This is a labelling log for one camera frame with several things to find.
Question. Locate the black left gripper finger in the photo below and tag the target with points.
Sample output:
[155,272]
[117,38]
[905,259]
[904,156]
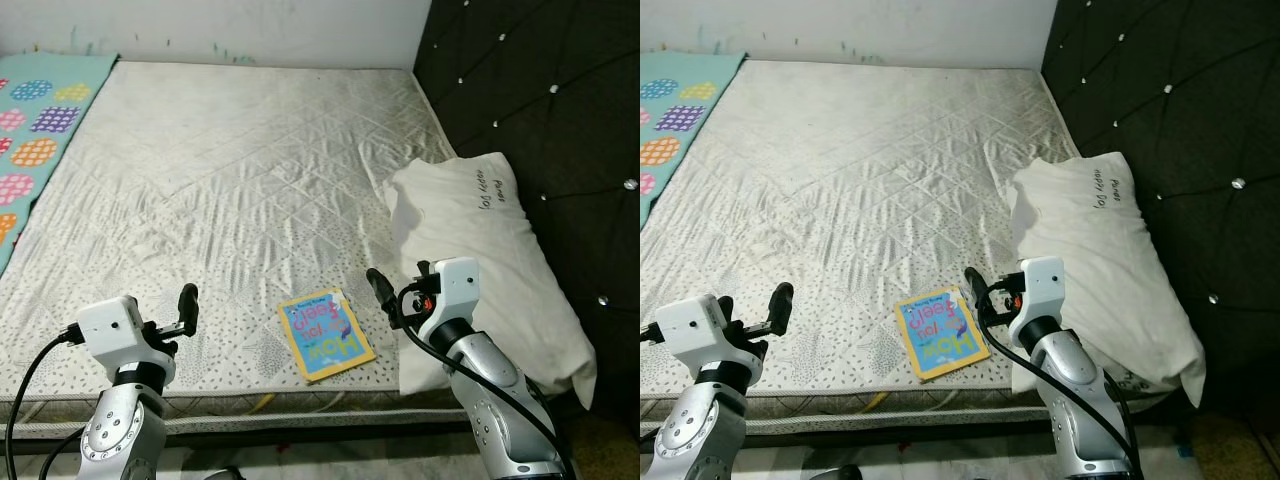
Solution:
[188,308]
[781,307]
[729,310]

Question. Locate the blue children's picture book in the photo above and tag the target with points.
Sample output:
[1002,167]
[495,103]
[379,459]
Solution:
[325,335]
[940,333]

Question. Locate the white pillow with green print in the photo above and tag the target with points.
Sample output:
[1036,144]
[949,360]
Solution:
[480,250]
[1100,250]

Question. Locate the teal blanket with colourful patches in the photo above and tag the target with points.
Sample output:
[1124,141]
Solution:
[680,110]
[40,130]

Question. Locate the white patterned mattress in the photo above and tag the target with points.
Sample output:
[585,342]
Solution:
[850,180]
[220,180]

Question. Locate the silver left robot leg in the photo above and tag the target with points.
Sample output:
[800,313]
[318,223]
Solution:
[835,473]
[225,473]

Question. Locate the brown floor mat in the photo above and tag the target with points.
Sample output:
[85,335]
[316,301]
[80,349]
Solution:
[1230,450]
[610,450]

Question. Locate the black tufted headboard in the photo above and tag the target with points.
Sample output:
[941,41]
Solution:
[560,90]
[1190,90]

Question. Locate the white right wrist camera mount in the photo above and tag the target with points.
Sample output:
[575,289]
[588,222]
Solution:
[1042,288]
[455,290]

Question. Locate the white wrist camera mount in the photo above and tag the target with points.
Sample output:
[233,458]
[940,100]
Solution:
[690,328]
[108,330]
[1042,288]
[455,290]

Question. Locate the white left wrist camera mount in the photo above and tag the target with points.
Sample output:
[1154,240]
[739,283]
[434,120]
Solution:
[690,328]
[108,330]

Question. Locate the black bed frame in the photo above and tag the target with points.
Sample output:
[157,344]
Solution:
[300,430]
[880,430]

